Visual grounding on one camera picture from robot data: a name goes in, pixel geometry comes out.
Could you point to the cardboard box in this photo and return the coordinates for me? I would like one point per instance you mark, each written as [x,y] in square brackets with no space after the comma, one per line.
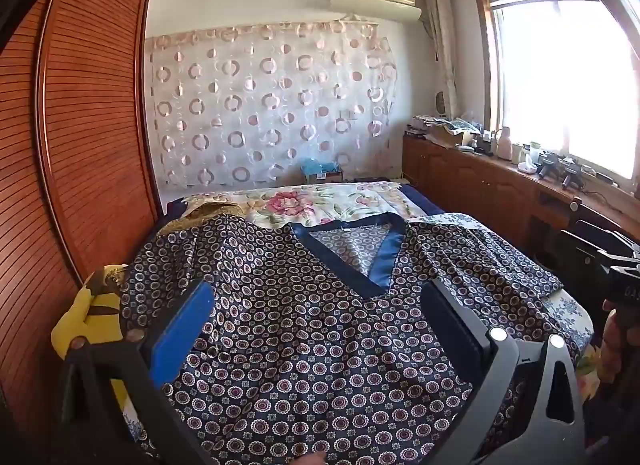
[327,177]

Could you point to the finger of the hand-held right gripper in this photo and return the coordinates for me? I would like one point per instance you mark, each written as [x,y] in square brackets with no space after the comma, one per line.
[595,250]

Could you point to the floral quilt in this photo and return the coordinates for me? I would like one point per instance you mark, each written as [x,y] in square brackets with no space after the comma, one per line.
[300,205]

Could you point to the black gadget with legs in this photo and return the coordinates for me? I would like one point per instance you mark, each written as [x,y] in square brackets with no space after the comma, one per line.
[572,176]
[548,165]

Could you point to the pink thermos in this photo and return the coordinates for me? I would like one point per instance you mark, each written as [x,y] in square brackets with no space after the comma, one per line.
[505,145]

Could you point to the yellow-brown cloth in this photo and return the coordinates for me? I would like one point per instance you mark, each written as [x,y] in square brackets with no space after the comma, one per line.
[210,212]

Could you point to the oval grey wall ornament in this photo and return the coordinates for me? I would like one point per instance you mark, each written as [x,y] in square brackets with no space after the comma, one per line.
[440,102]

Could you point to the beige window curtain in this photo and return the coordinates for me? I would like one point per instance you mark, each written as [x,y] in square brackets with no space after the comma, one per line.
[440,45]

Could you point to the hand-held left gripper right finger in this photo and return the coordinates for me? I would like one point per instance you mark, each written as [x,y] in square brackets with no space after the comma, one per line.
[450,325]

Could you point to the navy circle-patterned shirt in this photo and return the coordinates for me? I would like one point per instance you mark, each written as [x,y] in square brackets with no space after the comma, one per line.
[300,320]

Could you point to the wooden louvred wardrobe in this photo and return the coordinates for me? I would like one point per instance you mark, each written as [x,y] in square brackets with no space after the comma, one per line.
[90,95]

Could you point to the wooden framed window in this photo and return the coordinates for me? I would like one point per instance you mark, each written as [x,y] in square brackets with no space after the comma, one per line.
[565,70]

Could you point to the small white container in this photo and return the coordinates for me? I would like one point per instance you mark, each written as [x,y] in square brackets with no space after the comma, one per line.
[528,166]

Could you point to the pile of papers and cloth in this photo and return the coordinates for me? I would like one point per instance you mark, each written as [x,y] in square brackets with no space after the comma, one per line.
[445,130]

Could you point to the long wooden cabinet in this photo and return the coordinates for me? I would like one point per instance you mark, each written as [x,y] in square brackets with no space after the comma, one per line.
[475,180]

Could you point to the sheer circle-patterned curtain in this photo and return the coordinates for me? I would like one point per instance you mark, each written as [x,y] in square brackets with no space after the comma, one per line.
[260,105]

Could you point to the person's right hand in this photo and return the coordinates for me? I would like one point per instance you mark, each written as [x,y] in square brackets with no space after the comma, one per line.
[611,335]

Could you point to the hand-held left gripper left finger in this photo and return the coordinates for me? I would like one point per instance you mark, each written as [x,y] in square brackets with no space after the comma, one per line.
[180,330]

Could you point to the yellow plush pillow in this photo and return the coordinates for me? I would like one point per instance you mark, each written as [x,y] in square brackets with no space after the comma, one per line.
[85,315]

